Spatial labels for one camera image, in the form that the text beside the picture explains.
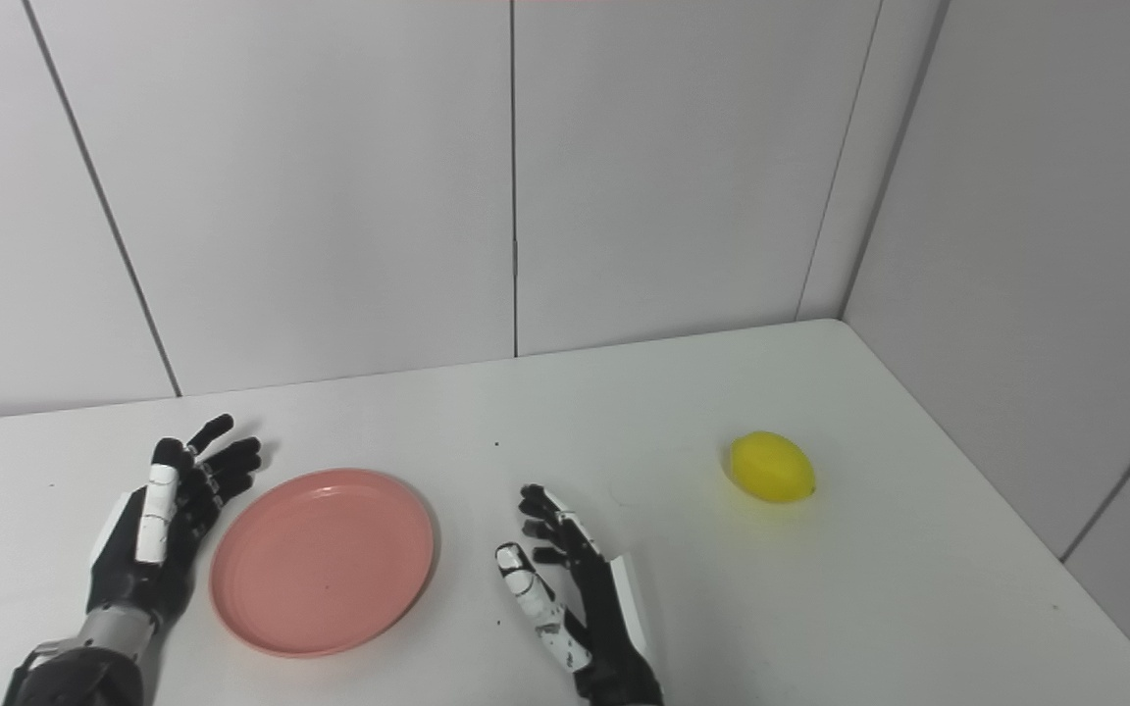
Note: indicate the pink round plate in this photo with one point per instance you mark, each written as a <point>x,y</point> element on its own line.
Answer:
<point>322,564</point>

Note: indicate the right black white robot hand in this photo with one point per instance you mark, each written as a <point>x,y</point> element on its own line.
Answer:
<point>614,637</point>

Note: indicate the yellow lemon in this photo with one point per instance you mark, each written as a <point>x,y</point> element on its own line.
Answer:
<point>771,468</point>

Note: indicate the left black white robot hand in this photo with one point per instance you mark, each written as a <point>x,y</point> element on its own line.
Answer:
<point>124,574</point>

